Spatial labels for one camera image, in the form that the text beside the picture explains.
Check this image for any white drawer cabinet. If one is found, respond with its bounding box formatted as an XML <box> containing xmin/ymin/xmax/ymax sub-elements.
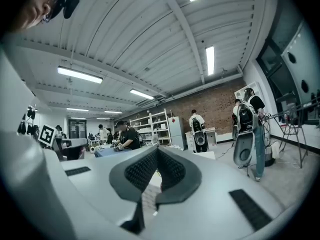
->
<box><xmin>184</xmin><ymin>127</ymin><xmax>217</xmax><ymax>153</ymax></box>

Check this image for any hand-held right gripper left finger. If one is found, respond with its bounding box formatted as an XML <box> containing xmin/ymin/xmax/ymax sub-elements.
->
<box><xmin>43</xmin><ymin>145</ymin><xmax>161</xmax><ymax>240</ymax></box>

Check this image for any grey refrigerator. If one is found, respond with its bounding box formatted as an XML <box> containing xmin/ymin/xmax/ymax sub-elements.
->
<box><xmin>167</xmin><ymin>116</ymin><xmax>188</xmax><ymax>150</ymax></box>

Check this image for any wall rack with black gear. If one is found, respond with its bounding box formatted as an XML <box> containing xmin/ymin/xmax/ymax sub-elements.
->
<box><xmin>16</xmin><ymin>105</ymin><xmax>40</xmax><ymax>136</ymax></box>

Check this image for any blue table cover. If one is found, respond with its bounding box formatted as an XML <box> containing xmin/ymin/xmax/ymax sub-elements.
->
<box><xmin>94</xmin><ymin>143</ymin><xmax>131</xmax><ymax>158</ymax></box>

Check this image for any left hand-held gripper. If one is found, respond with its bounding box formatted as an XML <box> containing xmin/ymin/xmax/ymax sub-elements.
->
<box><xmin>37</xmin><ymin>124</ymin><xmax>88</xmax><ymax>162</ymax></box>

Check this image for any person's head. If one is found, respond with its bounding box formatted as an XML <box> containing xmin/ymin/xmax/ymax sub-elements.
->
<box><xmin>13</xmin><ymin>0</ymin><xmax>55</xmax><ymax>32</ymax></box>

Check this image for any metal drying rack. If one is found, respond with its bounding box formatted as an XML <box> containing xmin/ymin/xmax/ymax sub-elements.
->
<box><xmin>271</xmin><ymin>100</ymin><xmax>320</xmax><ymax>169</ymax></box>

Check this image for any white metal shelf rack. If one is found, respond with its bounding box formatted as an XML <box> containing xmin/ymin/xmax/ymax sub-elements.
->
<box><xmin>129</xmin><ymin>108</ymin><xmax>174</xmax><ymax>147</ymax></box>

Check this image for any black head-mounted camera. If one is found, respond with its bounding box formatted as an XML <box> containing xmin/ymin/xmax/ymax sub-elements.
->
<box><xmin>63</xmin><ymin>0</ymin><xmax>81</xmax><ymax>20</ymax></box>

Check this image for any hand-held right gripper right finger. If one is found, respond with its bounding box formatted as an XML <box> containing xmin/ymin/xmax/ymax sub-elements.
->
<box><xmin>147</xmin><ymin>145</ymin><xmax>300</xmax><ymax>240</ymax></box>

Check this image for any white grey backpack unit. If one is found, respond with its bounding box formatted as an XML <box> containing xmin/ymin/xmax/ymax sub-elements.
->
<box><xmin>233</xmin><ymin>102</ymin><xmax>260</xmax><ymax>167</ymax></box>
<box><xmin>190</xmin><ymin>117</ymin><xmax>209</xmax><ymax>153</ymax></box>

